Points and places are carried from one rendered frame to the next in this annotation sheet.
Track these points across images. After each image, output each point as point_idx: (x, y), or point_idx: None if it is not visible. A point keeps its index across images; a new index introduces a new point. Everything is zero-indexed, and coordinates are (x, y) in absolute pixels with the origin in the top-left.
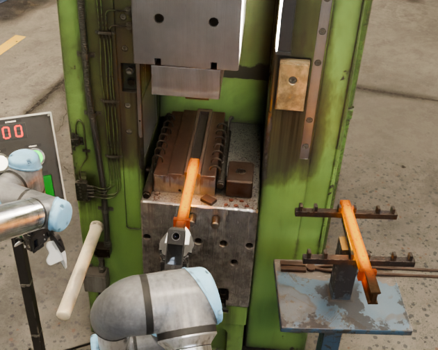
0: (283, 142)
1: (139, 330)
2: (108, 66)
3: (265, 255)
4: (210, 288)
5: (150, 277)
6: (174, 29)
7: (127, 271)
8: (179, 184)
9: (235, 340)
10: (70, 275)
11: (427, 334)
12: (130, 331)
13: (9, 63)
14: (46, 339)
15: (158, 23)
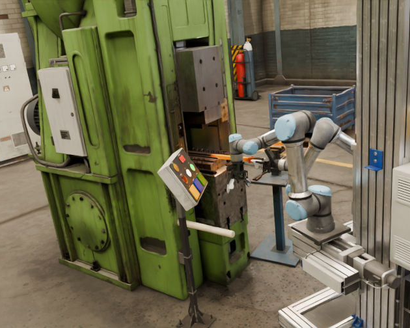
0: (224, 137)
1: (333, 133)
2: (174, 127)
3: None
4: (329, 118)
5: (321, 122)
6: (207, 92)
7: (192, 243)
8: (217, 164)
9: (246, 235)
10: (134, 302)
11: (260, 215)
12: (332, 134)
13: None
14: (174, 318)
15: (204, 91)
